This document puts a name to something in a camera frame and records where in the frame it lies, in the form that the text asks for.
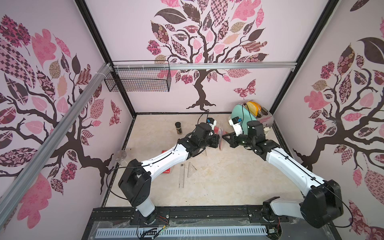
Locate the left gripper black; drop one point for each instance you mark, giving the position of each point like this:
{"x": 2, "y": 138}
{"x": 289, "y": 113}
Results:
{"x": 214, "y": 138}

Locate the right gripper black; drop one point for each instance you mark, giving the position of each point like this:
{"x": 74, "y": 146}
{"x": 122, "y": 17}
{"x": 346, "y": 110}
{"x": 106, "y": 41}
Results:
{"x": 235, "y": 141}

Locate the red ruler set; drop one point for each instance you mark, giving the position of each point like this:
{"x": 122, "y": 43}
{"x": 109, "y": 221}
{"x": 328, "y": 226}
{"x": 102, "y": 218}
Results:
{"x": 223, "y": 132}
{"x": 219, "y": 131}
{"x": 166, "y": 166}

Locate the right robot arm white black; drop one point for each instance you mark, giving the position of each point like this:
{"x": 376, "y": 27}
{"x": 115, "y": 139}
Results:
{"x": 322, "y": 200}

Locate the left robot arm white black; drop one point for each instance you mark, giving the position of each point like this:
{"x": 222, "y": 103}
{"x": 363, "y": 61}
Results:
{"x": 137, "y": 178}

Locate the black lid spice jar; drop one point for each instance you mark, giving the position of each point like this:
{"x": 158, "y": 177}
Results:
{"x": 178, "y": 128}

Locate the mint green toaster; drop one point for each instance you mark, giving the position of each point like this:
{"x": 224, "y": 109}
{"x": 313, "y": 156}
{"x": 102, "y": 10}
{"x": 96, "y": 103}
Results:
{"x": 241, "y": 111}

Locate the yellow toast slice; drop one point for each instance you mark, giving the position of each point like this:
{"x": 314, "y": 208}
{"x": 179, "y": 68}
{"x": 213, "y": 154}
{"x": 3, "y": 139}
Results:
{"x": 254, "y": 108}

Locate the clear plastic cup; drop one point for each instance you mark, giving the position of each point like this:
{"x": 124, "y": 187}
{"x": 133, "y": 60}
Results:
{"x": 120, "y": 157}

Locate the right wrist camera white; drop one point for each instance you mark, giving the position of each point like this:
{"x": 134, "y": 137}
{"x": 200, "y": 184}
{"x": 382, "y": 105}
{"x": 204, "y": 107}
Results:
{"x": 236, "y": 123}

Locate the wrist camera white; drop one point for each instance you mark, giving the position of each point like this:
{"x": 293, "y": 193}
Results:
{"x": 211, "y": 122}
{"x": 236, "y": 123}

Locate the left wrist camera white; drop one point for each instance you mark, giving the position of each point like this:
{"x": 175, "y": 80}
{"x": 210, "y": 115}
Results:
{"x": 211, "y": 122}

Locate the black wire basket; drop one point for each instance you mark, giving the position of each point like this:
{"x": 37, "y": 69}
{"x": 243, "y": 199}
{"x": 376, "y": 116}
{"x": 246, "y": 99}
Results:
{"x": 140, "y": 76}

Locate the aluminium rail back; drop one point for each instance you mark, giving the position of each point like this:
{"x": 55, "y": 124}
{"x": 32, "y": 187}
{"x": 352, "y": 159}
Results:
{"x": 204, "y": 66}

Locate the aluminium rail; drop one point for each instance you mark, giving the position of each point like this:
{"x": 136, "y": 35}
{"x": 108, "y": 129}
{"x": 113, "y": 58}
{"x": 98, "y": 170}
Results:
{"x": 30, "y": 172}
{"x": 204, "y": 66}

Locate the white slotted cable duct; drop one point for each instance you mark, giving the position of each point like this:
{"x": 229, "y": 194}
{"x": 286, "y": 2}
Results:
{"x": 180, "y": 232}

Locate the aluminium rail left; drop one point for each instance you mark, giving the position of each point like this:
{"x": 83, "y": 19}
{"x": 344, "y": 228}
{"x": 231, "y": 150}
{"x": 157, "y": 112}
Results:
{"x": 30, "y": 172}

